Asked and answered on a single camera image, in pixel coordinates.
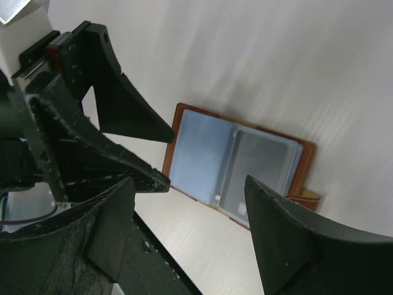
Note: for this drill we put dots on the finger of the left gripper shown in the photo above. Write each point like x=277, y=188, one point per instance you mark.
x=78, y=161

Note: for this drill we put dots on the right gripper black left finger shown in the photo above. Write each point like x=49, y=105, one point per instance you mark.
x=78, y=251

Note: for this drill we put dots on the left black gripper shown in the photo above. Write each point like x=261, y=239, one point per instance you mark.
x=86, y=59

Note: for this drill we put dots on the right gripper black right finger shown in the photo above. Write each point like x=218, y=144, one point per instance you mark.
x=301, y=252

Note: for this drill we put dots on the grey credit card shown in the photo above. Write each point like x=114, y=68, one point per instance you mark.
x=269, y=158

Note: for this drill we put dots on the brown leather card holder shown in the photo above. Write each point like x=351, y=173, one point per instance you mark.
x=197, y=160

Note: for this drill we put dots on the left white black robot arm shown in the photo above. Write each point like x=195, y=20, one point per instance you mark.
x=19, y=168

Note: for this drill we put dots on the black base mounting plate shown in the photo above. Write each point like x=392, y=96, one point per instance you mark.
x=148, y=267

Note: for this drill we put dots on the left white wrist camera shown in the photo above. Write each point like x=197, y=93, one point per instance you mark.
x=23, y=23

